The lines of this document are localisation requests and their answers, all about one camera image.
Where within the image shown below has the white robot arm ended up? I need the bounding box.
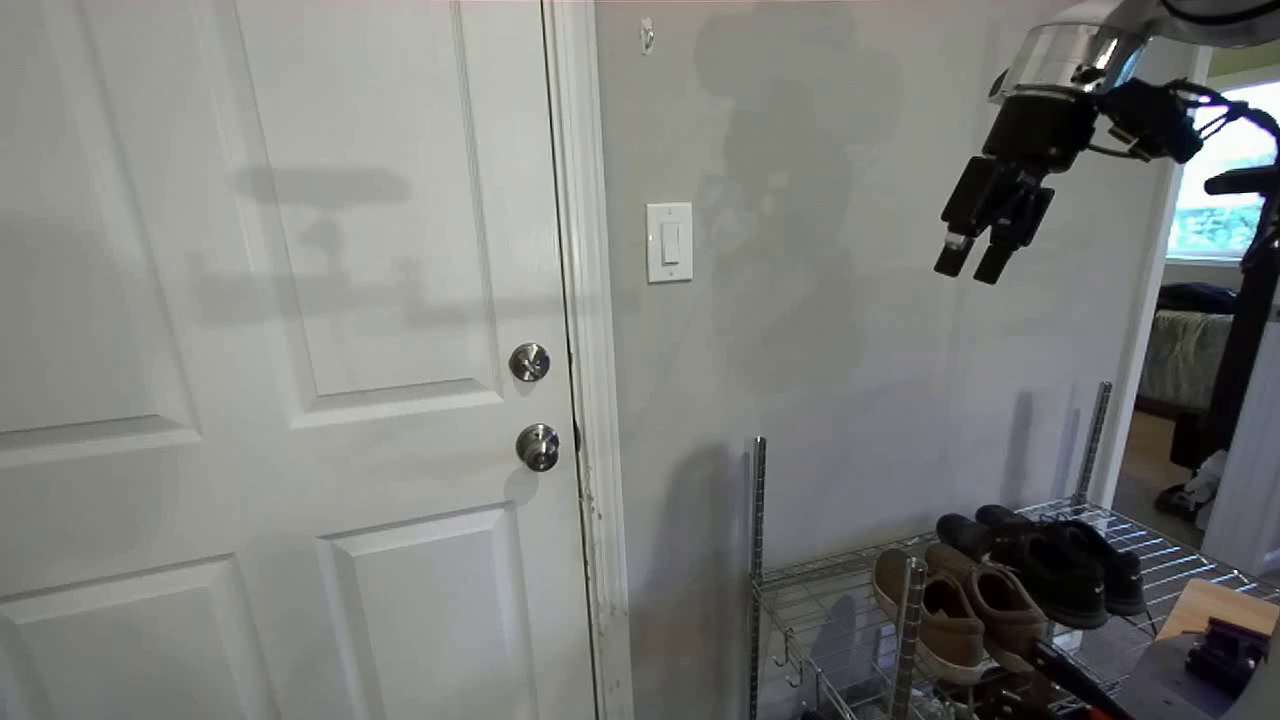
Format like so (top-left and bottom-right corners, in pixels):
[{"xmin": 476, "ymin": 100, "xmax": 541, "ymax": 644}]
[{"xmin": 936, "ymin": 0, "xmax": 1280, "ymax": 283}]

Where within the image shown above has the brown shoe left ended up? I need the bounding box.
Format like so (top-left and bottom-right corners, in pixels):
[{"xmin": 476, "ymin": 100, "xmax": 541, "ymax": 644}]
[{"xmin": 873, "ymin": 546, "xmax": 987, "ymax": 682}]

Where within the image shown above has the black wrist camera with cables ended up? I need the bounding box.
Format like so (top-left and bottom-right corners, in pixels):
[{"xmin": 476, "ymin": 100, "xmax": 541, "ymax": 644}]
[{"xmin": 1101, "ymin": 79, "xmax": 1280, "ymax": 164}]

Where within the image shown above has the white wall light switch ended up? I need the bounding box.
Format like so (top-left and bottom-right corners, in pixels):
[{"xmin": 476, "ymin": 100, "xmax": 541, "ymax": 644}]
[{"xmin": 646, "ymin": 199, "xmax": 691, "ymax": 283}]

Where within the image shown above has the black shoe far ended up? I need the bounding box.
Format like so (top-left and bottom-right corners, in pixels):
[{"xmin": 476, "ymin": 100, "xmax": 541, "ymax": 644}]
[{"xmin": 975, "ymin": 503, "xmax": 1147, "ymax": 617}]

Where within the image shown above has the black shoe near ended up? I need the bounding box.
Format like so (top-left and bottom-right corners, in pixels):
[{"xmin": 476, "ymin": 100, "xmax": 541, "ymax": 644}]
[{"xmin": 936, "ymin": 511, "xmax": 1108, "ymax": 626}]

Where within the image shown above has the brown shoe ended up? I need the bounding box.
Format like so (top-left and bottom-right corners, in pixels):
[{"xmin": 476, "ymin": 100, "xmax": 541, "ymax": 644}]
[
  {"xmin": 873, "ymin": 546, "xmax": 987, "ymax": 682},
  {"xmin": 923, "ymin": 542, "xmax": 1046, "ymax": 671}
]

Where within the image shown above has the silver door knob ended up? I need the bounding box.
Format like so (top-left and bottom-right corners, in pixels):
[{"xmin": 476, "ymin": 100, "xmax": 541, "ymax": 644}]
[{"xmin": 517, "ymin": 422, "xmax": 558, "ymax": 472}]

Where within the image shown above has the cardboard box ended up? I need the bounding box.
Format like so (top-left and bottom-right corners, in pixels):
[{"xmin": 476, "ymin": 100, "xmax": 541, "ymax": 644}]
[{"xmin": 1161, "ymin": 581, "xmax": 1280, "ymax": 639}]

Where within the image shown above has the black shoe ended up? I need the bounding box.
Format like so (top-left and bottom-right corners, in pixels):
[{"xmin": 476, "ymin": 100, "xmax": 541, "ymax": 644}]
[
  {"xmin": 975, "ymin": 503, "xmax": 1147, "ymax": 617},
  {"xmin": 936, "ymin": 511, "xmax": 1108, "ymax": 626}
]

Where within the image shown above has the white panel front door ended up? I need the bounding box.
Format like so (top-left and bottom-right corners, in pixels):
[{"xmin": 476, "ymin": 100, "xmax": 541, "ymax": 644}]
[{"xmin": 0, "ymin": 0, "xmax": 596, "ymax": 720}]

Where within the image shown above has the brown shoe right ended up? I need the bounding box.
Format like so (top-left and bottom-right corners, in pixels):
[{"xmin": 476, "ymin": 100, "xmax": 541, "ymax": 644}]
[{"xmin": 923, "ymin": 542, "xmax": 1046, "ymax": 671}]

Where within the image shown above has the metal wire shoe rack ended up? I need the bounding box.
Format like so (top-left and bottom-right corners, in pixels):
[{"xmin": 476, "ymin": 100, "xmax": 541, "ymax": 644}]
[{"xmin": 739, "ymin": 381, "xmax": 1263, "ymax": 720}]

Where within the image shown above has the black tripod stand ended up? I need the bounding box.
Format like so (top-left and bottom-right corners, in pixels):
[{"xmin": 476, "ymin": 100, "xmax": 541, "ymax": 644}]
[{"xmin": 1177, "ymin": 164, "xmax": 1280, "ymax": 467}]

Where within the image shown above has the silver deadbolt lock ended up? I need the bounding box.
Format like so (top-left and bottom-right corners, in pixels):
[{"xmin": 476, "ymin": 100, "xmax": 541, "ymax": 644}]
[{"xmin": 508, "ymin": 338, "xmax": 553, "ymax": 384}]

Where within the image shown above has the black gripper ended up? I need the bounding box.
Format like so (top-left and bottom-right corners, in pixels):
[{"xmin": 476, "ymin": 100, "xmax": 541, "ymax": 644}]
[{"xmin": 931, "ymin": 91, "xmax": 1097, "ymax": 283}]

